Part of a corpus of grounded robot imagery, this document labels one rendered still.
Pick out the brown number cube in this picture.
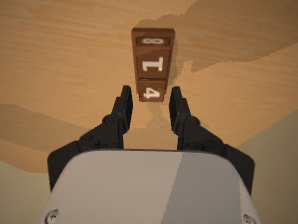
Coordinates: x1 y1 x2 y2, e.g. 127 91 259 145
135 37 171 79
138 78 166 102

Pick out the brown wooden tray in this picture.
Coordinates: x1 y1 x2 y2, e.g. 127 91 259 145
131 28 175 94

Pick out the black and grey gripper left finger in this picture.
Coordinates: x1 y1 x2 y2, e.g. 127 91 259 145
47 85 133 192

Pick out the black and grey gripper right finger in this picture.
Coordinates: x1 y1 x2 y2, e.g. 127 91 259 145
169 86 255 197

